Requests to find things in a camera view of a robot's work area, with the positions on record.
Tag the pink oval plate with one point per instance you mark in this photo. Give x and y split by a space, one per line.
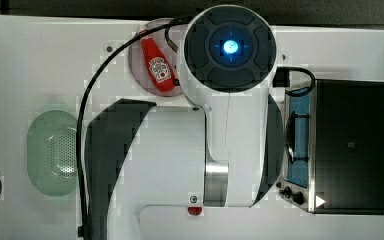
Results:
165 40

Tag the red tomato toy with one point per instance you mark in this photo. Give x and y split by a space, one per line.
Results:
194 211

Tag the red ketchup bottle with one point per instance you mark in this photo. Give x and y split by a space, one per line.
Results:
158 68

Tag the green perforated colander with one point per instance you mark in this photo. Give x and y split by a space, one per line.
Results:
51 154

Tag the black toaster oven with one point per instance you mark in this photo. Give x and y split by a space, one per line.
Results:
334 148

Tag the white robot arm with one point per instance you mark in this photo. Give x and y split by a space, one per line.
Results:
209 152

